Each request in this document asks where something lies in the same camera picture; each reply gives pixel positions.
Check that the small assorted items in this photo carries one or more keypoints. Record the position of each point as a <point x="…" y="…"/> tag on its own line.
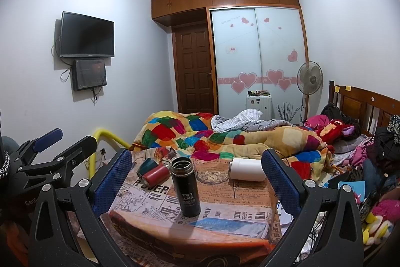
<point x="258" y="92"/>

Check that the black thermos cup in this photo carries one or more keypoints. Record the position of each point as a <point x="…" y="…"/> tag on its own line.
<point x="186" y="188"/>

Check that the yellow padded rail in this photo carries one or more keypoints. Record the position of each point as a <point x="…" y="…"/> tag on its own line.
<point x="107" y="133"/>

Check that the red plush toy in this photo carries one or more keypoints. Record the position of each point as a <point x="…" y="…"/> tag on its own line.
<point x="336" y="129"/>

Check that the dried branches bunch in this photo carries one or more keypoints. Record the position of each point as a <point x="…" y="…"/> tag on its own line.
<point x="287" y="113"/>

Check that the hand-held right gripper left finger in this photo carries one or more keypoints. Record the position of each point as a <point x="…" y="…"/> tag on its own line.
<point x="113" y="181"/>

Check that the red thermos lying down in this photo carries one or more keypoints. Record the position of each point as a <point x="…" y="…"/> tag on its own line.
<point x="153" y="175"/>

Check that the glass ashtray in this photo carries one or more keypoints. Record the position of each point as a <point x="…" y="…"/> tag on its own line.
<point x="212" y="177"/>

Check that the black wall television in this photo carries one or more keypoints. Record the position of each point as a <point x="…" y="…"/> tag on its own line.
<point x="86" y="34"/>

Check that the newspaper print tablecloth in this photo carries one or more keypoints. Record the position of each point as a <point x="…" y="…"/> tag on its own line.
<point x="218" y="207"/>

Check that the pink plush toy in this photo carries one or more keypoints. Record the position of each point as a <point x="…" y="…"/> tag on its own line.
<point x="387" y="210"/>

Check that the checkered grey white cloth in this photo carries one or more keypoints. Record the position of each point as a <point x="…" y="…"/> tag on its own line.
<point x="240" y="117"/>

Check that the black clothes pile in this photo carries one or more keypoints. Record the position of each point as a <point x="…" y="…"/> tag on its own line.
<point x="386" y="145"/>

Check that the standing electric fan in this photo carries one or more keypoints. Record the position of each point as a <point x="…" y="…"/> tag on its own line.
<point x="309" y="77"/>

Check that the blue jeans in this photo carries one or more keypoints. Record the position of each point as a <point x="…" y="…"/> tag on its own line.
<point x="372" y="173"/>

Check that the white thermos lying down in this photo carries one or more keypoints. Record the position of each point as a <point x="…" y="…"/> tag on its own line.
<point x="248" y="170"/>

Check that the pink clothing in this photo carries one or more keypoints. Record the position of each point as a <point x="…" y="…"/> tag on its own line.
<point x="315" y="122"/>

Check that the brown wooden door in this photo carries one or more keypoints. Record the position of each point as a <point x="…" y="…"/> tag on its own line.
<point x="193" y="66"/>

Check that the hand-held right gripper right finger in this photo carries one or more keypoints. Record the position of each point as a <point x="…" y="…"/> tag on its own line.
<point x="281" y="185"/>

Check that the small metal tool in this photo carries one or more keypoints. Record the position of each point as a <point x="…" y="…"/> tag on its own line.
<point x="234" y="188"/>

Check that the small black monitor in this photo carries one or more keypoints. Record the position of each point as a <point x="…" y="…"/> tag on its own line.
<point x="89" y="74"/>

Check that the yellow plush toy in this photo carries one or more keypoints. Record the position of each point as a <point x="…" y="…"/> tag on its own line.
<point x="376" y="228"/>

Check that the frosted sliding wardrobe door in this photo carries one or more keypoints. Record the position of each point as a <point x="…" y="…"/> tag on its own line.
<point x="234" y="60"/>
<point x="281" y="45"/>

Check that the blue flat case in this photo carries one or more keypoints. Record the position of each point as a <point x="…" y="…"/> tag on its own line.
<point x="351" y="191"/>

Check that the black clothing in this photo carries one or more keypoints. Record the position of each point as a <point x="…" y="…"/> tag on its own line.
<point x="334" y="110"/>

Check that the green cup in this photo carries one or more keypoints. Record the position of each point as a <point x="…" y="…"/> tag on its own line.
<point x="147" y="164"/>

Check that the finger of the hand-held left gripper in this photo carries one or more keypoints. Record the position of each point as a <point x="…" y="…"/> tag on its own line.
<point x="76" y="152"/>
<point x="48" y="138"/>

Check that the colourful patchwork quilt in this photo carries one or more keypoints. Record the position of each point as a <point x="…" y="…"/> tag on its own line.
<point x="175" y="129"/>

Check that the wooden bed headboard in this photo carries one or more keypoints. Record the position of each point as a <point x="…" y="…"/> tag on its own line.
<point x="353" y="104"/>

